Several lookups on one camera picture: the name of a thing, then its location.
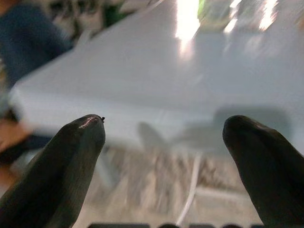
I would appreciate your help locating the light blue plastic chair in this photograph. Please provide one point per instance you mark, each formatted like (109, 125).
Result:
(142, 71)

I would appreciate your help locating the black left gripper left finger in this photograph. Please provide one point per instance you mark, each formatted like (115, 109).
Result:
(54, 171)

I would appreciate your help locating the person in blue shirt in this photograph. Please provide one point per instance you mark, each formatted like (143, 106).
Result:
(26, 40)

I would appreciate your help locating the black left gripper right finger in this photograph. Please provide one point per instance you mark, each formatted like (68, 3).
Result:
(270, 171)

